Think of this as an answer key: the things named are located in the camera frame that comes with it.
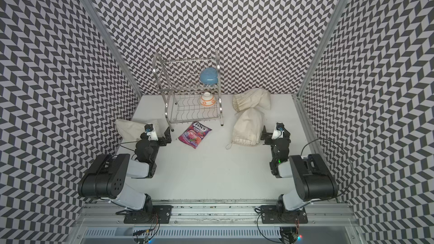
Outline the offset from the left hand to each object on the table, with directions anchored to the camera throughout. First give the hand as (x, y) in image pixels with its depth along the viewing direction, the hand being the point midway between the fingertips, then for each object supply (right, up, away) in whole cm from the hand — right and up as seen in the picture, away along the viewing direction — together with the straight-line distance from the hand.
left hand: (160, 128), depth 91 cm
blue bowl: (+27, +27, -10) cm, 39 cm away
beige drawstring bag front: (+48, +1, +2) cm, 48 cm away
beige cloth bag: (-16, -1, -2) cm, 16 cm away
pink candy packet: (+17, -4, +8) cm, 19 cm away
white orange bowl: (+24, +16, +12) cm, 32 cm away
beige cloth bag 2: (+56, +18, +15) cm, 61 cm away
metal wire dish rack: (+18, +21, -7) cm, 29 cm away
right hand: (+62, 0, -1) cm, 62 cm away
